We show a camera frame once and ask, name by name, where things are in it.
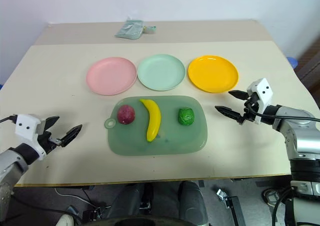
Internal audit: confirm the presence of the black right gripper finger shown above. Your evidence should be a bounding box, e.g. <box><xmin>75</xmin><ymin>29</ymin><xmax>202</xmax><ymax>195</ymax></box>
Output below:
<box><xmin>214</xmin><ymin>105</ymin><xmax>243</xmax><ymax>122</ymax></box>
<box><xmin>228</xmin><ymin>90</ymin><xmax>250</xmax><ymax>101</ymax></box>

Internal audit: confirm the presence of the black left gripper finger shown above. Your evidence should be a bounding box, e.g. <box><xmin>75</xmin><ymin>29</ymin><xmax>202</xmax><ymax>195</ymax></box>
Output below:
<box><xmin>59</xmin><ymin>124</ymin><xmax>84</xmax><ymax>147</ymax></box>
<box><xmin>44</xmin><ymin>115</ymin><xmax>61</xmax><ymax>132</ymax></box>

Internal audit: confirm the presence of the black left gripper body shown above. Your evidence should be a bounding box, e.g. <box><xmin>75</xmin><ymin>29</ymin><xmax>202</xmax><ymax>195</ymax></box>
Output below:
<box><xmin>36</xmin><ymin>129</ymin><xmax>63</xmax><ymax>155</ymax></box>

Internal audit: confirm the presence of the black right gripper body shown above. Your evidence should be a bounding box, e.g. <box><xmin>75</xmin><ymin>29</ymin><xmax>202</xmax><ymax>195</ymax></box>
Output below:
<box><xmin>237</xmin><ymin>91</ymin><xmax>260</xmax><ymax>125</ymax></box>

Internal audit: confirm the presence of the yellow plate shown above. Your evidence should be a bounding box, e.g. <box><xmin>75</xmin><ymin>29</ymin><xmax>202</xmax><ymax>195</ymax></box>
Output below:
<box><xmin>187</xmin><ymin>55</ymin><xmax>240</xmax><ymax>94</ymax></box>

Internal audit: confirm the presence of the green round vegetable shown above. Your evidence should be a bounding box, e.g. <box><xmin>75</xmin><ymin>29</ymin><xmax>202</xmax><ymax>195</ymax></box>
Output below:
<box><xmin>177</xmin><ymin>107</ymin><xmax>196</xmax><ymax>126</ymax></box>

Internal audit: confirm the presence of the purple round fruit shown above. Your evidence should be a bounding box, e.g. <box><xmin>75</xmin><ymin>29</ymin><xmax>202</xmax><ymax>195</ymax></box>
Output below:
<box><xmin>116</xmin><ymin>104</ymin><xmax>137</xmax><ymax>125</ymax></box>

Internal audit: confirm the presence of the pink plate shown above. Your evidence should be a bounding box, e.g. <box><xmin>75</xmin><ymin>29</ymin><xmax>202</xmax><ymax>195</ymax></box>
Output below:
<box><xmin>85</xmin><ymin>57</ymin><xmax>138</xmax><ymax>96</ymax></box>

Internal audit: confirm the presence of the mint green plate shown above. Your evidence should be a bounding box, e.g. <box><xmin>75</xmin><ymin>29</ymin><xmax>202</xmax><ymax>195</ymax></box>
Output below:
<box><xmin>137</xmin><ymin>54</ymin><xmax>187</xmax><ymax>91</ymax></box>

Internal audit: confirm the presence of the translucent green cutting board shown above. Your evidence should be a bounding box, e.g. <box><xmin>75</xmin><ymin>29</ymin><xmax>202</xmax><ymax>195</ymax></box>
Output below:
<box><xmin>104</xmin><ymin>95</ymin><xmax>209</xmax><ymax>157</ymax></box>

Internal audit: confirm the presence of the blue round object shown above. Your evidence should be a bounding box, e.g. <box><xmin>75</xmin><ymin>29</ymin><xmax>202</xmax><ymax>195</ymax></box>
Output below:
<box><xmin>285</xmin><ymin>56</ymin><xmax>299</xmax><ymax>69</ymax></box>

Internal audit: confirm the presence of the yellow banana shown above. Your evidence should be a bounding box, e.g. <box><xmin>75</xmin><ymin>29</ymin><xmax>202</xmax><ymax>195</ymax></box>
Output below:
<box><xmin>139</xmin><ymin>98</ymin><xmax>162</xmax><ymax>143</ymax></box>

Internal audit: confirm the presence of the white shoe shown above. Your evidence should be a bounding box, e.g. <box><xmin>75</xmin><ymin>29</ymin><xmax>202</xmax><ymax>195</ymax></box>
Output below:
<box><xmin>57</xmin><ymin>212</ymin><xmax>75</xmax><ymax>226</ymax></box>

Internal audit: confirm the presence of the dark rounded shape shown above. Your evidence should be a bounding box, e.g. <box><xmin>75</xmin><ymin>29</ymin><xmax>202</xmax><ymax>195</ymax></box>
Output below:
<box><xmin>106</xmin><ymin>182</ymin><xmax>154</xmax><ymax>219</ymax></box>
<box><xmin>177</xmin><ymin>180</ymin><xmax>210</xmax><ymax>226</ymax></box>

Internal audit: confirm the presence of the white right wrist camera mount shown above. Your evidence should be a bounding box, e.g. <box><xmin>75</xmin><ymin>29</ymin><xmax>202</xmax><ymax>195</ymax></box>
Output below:
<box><xmin>246</xmin><ymin>77</ymin><xmax>274</xmax><ymax>125</ymax></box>

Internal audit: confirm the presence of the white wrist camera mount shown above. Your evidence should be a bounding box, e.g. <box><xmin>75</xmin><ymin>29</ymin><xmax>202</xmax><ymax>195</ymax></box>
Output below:
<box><xmin>14</xmin><ymin>113</ymin><xmax>49</xmax><ymax>161</ymax></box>
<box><xmin>246</xmin><ymin>77</ymin><xmax>274</xmax><ymax>125</ymax></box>

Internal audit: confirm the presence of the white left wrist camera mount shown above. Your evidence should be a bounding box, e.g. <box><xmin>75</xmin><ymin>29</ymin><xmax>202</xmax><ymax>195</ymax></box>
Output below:
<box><xmin>14</xmin><ymin>113</ymin><xmax>49</xmax><ymax>161</ymax></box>

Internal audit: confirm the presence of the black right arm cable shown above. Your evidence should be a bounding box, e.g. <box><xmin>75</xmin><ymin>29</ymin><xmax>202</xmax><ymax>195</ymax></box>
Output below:
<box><xmin>246</xmin><ymin>102</ymin><xmax>320</xmax><ymax>123</ymax></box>

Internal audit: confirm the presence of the white floor cable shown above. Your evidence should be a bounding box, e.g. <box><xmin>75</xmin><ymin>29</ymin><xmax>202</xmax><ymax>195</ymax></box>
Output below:
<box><xmin>54</xmin><ymin>186</ymin><xmax>85</xmax><ymax>202</ymax></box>

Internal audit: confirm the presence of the black metal bracket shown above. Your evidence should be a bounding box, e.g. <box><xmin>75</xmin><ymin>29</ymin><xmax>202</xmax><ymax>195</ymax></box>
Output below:
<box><xmin>215</xmin><ymin>187</ymin><xmax>248</xmax><ymax>226</ymax></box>

